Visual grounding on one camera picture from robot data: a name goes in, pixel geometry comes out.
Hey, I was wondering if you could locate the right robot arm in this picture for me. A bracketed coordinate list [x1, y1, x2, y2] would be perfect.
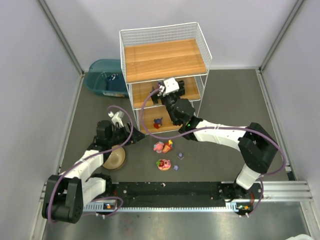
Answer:
[151, 77, 278, 201]

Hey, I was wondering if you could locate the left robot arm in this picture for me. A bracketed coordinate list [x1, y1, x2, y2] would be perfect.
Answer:
[41, 120, 146, 224]

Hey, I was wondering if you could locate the tan overturned bowl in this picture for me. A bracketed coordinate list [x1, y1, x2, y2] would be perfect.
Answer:
[102, 145, 126, 170]

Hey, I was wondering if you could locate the blue stitch toy figure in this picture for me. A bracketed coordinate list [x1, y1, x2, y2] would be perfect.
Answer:
[153, 117, 163, 129]

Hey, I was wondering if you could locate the dark blue object in bin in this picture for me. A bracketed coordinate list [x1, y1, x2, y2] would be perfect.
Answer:
[106, 73, 119, 82]

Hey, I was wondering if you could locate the teal plastic bin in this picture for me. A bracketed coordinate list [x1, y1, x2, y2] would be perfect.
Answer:
[84, 59, 129, 98]

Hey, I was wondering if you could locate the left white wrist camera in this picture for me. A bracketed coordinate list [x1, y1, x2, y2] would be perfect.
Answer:
[108, 110, 124, 128]

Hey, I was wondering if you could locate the white wire wooden shelf rack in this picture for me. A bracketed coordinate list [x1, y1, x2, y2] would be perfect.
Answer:
[119, 22, 212, 134]

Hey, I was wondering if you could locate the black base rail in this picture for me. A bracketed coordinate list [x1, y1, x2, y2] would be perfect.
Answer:
[109, 181, 241, 208]

